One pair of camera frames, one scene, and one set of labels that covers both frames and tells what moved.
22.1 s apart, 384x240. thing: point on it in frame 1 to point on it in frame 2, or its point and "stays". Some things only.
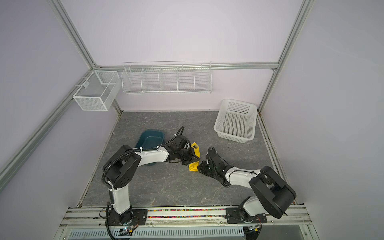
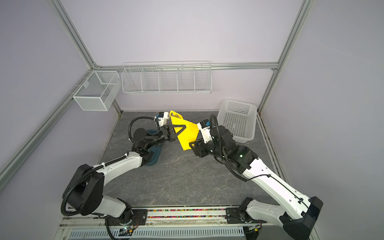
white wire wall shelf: x=174 y=77 stays
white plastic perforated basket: x=236 y=121 stays
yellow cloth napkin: x=193 y=166 to x=189 y=134
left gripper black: x=192 y=158 to x=169 y=133
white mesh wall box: x=98 y=91 stays
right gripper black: x=201 y=168 to x=201 y=149
